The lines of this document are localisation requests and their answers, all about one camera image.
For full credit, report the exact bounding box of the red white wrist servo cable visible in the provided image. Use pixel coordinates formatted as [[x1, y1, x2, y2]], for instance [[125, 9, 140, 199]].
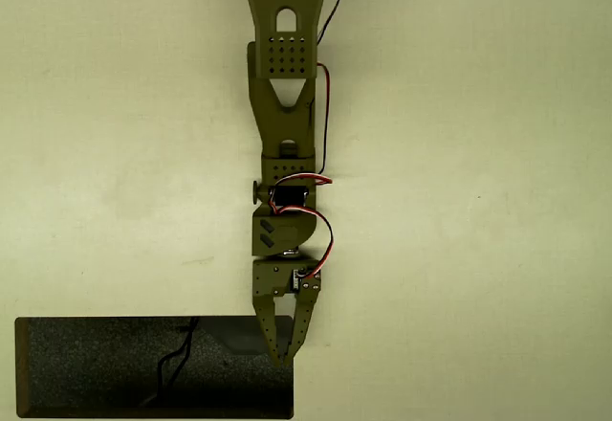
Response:
[[273, 173, 333, 188]]

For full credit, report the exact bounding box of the thin black cable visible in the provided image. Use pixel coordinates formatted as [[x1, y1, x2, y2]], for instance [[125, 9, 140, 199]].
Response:
[[141, 318, 202, 408]]

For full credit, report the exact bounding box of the red white black gripper cable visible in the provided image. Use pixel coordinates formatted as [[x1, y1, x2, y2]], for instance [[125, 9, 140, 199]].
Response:
[[269, 205, 335, 280]]

